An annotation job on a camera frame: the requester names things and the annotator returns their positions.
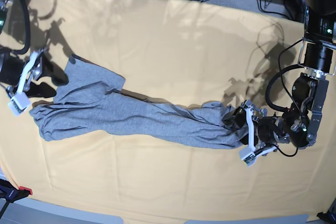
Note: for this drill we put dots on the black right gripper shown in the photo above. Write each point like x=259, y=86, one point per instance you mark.
x=17, y=72

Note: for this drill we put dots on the clamp with red tip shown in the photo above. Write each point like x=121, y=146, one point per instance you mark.
x=11, y=193

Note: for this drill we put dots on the black clamp bottom right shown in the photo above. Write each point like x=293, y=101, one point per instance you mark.
x=329, y=216

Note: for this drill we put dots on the yellow table cloth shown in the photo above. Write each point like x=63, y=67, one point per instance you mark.
x=187, y=53

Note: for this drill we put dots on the grey t-shirt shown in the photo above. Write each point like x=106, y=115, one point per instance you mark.
x=93, y=100

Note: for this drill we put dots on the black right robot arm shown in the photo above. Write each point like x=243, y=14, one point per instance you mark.
x=15, y=20

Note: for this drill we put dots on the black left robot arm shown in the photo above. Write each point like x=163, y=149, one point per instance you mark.
x=300, y=122

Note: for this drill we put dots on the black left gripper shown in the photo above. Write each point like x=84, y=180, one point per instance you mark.
x=269, y=130

